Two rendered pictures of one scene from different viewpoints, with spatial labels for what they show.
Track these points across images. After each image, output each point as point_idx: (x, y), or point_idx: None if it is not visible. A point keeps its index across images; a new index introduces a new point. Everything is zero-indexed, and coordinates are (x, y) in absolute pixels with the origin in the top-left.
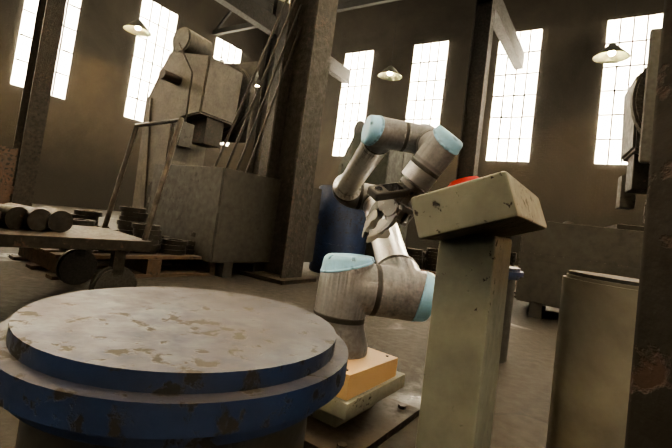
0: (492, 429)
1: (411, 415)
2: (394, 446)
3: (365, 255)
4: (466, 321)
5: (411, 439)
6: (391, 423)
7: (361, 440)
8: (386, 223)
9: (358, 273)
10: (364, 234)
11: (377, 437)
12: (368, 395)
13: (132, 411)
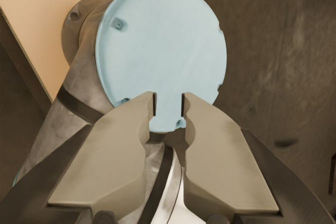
0: (2, 193)
1: (45, 117)
2: (0, 64)
3: (173, 118)
4: None
5: (9, 92)
6: (33, 83)
7: (5, 24)
8: (52, 184)
9: (94, 41)
10: (181, 97)
11: (7, 46)
12: (15, 38)
13: None
